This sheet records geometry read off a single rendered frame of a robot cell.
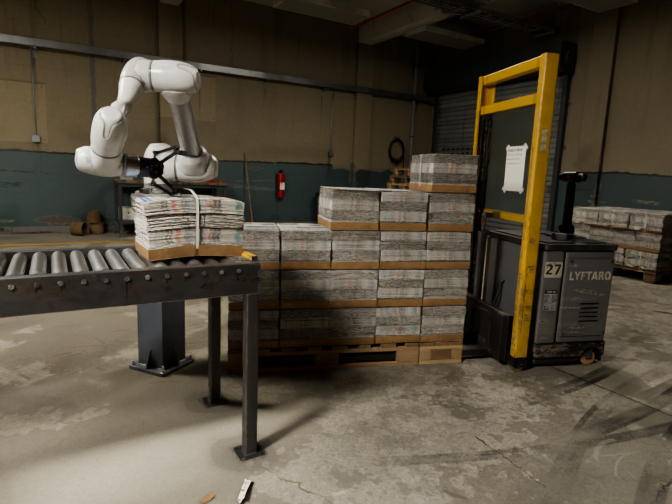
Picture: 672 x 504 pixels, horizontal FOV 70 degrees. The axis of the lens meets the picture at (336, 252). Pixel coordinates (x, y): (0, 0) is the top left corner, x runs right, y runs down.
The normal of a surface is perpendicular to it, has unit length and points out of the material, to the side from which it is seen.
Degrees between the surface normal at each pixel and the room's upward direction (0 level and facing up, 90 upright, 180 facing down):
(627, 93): 90
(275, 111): 90
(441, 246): 90
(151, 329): 90
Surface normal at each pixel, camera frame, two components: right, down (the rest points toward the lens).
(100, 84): 0.50, 0.16
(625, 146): -0.86, 0.05
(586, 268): 0.21, 0.17
